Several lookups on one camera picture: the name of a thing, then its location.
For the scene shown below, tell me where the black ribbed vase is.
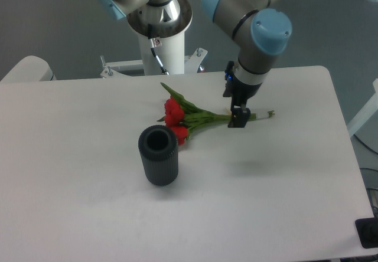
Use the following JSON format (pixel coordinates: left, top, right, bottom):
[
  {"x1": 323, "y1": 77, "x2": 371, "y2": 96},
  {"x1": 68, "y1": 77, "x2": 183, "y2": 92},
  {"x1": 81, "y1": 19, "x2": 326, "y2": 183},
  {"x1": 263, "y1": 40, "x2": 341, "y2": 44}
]
[{"x1": 138, "y1": 125, "x2": 179, "y2": 186}]

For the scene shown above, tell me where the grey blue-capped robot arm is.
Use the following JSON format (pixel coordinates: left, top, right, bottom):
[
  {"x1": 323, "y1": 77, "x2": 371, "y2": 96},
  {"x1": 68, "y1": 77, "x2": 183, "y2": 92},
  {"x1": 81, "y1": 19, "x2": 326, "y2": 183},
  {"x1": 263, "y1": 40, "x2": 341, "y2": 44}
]
[{"x1": 98, "y1": 0, "x2": 292, "y2": 128}]

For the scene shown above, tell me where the white pedestal base frame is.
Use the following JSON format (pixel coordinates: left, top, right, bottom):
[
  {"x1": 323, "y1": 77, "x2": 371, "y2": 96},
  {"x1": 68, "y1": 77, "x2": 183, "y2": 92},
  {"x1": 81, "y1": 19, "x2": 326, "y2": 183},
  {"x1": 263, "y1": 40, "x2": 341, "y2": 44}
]
[{"x1": 100, "y1": 47, "x2": 208, "y2": 78}]

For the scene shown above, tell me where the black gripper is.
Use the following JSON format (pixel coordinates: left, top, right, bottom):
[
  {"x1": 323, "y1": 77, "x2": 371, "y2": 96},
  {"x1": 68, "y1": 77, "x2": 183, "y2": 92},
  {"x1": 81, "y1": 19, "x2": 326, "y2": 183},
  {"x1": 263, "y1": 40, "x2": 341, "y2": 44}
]
[{"x1": 223, "y1": 61, "x2": 262, "y2": 128}]

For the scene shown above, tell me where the black device at table edge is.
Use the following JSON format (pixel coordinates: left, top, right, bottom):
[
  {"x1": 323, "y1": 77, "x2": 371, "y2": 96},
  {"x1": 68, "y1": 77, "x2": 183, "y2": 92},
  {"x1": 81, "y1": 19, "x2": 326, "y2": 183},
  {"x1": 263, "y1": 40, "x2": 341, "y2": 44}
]
[{"x1": 355, "y1": 217, "x2": 377, "y2": 249}]

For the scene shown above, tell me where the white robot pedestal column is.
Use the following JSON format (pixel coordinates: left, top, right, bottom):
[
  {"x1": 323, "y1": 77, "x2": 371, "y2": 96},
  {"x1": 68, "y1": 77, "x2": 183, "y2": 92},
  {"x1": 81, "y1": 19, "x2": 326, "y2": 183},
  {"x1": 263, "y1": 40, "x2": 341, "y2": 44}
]
[{"x1": 126, "y1": 0, "x2": 193, "y2": 76}]

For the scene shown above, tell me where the red tulip bouquet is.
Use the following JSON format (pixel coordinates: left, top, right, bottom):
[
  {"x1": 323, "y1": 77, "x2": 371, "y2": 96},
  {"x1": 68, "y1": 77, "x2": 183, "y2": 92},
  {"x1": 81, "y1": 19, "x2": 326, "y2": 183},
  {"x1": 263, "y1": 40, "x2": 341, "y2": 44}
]
[{"x1": 158, "y1": 83, "x2": 275, "y2": 145}]

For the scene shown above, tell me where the white rounded chair left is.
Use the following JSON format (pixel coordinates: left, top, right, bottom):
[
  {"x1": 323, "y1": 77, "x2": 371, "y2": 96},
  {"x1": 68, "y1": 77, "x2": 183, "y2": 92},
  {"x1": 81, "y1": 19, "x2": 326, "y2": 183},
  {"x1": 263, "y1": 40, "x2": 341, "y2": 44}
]
[{"x1": 1, "y1": 55, "x2": 57, "y2": 84}]

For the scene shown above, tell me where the white frame at right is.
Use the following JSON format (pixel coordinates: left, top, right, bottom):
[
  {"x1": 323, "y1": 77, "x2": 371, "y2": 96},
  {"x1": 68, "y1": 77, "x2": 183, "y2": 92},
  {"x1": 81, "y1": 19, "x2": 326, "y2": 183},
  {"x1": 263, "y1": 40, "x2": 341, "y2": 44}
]
[{"x1": 347, "y1": 79, "x2": 377, "y2": 138}]

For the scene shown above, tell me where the black cable on pedestal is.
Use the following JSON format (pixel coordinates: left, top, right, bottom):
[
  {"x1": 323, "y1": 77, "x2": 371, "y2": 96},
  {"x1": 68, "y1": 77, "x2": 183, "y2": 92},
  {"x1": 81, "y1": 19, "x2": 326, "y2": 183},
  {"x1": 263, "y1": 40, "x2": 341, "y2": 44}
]
[{"x1": 146, "y1": 23, "x2": 171, "y2": 76}]

